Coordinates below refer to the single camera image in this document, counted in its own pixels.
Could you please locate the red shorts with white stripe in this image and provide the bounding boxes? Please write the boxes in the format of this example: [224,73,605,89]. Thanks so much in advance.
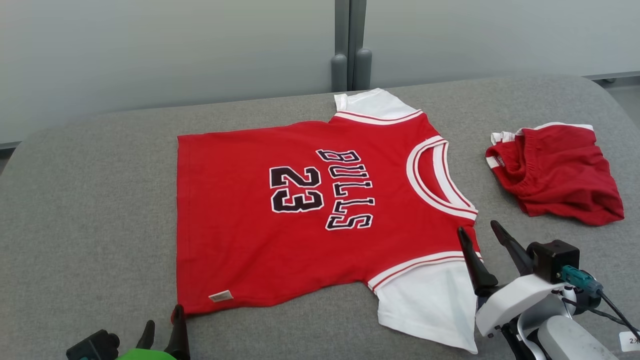
[484,121,626,227]

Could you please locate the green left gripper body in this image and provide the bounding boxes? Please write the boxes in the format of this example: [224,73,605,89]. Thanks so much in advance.
[115,348,176,360]

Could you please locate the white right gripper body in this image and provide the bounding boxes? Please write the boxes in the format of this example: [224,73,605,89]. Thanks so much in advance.
[474,274,569,337]

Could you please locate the grey partition post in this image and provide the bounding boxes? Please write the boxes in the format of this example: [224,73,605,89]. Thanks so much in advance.
[330,0,351,93]
[350,0,373,91]

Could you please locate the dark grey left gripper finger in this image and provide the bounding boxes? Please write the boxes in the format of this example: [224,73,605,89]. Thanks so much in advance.
[164,303,191,360]
[135,319,156,350]

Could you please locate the red Bulls 23 jersey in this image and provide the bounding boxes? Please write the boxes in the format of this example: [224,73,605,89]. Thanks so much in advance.
[174,87,484,355]

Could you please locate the white cable label tag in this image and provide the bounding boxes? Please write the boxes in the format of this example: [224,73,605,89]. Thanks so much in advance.
[618,330,640,353]

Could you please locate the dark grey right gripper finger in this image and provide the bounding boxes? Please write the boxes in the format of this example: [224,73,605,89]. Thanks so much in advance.
[489,219,535,277]
[456,226,500,297]

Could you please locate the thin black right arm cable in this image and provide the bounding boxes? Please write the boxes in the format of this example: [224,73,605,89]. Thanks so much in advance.
[562,297,636,326]

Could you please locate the right teal connector black cable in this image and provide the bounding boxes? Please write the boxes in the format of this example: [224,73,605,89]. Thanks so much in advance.
[559,264,640,342]

